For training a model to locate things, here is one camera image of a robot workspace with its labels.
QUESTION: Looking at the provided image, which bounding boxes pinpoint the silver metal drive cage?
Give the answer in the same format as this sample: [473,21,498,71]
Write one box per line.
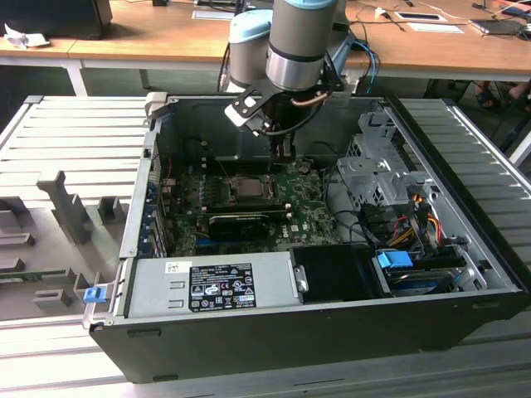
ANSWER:
[334,109,441,209]

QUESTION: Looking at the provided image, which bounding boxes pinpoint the black plastic air shroud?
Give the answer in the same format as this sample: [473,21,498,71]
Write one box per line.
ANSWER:
[288,244,394,303]

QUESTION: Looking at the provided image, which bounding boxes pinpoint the black RAM slot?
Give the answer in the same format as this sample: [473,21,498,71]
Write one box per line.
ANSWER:
[207,209,292,221]
[206,200,288,211]

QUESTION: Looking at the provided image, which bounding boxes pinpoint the black power supply label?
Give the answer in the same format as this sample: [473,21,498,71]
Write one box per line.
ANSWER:
[188,261,258,313]

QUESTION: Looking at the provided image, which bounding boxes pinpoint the white paper sheet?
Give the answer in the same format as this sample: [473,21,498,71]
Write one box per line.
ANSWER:
[406,22,466,35]

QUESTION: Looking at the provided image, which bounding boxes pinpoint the blue disk carrier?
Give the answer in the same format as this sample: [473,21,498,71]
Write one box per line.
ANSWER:
[375,250,415,274]

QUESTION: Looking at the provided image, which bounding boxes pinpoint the green motherboard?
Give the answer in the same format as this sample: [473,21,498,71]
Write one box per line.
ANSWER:
[159,155,348,256]

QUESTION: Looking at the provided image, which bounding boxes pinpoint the black graphics card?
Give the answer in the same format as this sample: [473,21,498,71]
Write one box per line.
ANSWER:
[206,214,271,243]

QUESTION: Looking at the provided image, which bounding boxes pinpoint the green RAM stick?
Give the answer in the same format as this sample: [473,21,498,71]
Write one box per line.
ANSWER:
[0,269,68,280]

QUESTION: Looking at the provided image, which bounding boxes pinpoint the CPU socket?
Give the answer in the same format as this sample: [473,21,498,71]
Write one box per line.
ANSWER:
[222,172,278,205]

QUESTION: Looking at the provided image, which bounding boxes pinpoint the black box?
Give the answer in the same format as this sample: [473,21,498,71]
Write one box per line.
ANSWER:
[0,0,114,41]

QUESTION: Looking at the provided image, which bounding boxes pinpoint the crumpled white paper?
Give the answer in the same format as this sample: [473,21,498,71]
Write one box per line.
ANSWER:
[2,22,51,50]

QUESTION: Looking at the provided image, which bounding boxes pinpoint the blue cable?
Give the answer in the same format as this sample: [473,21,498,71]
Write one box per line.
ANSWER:
[354,39,381,99]

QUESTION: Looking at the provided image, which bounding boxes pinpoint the yellow black wire bundle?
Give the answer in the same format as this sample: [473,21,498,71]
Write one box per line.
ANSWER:
[388,227,421,248]

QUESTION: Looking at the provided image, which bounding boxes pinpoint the silver shroud latch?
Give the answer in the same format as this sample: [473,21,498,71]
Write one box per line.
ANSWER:
[293,265,309,294]

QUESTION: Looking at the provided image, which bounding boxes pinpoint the thin metal locking lever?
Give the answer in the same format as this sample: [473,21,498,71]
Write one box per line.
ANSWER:
[215,157,232,182]

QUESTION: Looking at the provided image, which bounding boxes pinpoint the white furniture leg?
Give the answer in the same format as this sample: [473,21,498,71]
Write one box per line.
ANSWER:
[508,138,531,167]

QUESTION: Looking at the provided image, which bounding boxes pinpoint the orange red wire bundle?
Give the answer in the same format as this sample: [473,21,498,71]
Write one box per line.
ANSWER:
[422,209,443,248]

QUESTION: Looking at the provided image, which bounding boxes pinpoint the metal socket cover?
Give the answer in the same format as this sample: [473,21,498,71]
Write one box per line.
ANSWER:
[226,172,278,203]

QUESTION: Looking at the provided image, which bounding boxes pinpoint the long wooden desk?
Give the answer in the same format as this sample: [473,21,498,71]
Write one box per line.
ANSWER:
[66,0,531,97]

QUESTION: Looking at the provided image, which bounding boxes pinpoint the short wooden desk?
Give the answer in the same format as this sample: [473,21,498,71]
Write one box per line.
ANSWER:
[0,36,88,97]

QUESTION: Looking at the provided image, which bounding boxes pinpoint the silver power supply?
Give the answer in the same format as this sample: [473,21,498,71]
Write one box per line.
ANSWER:
[123,251,300,319]

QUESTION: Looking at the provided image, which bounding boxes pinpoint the black open PC case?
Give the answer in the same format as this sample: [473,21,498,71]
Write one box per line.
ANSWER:
[82,93,531,385]

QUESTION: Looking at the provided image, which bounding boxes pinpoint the grey plastic case clip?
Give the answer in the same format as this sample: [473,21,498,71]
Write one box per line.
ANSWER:
[144,91,168,122]

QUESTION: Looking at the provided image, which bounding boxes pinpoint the black notebook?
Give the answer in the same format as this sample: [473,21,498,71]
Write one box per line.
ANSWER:
[470,17,524,37]

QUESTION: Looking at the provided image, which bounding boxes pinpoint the silver hard disk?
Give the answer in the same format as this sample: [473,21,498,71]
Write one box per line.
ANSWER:
[387,268,455,296]

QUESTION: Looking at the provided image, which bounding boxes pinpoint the grey parts rack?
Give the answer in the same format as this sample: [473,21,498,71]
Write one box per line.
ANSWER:
[0,169,130,321]

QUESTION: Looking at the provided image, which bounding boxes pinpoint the square CPU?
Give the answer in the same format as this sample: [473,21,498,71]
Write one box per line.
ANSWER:
[231,176,267,197]

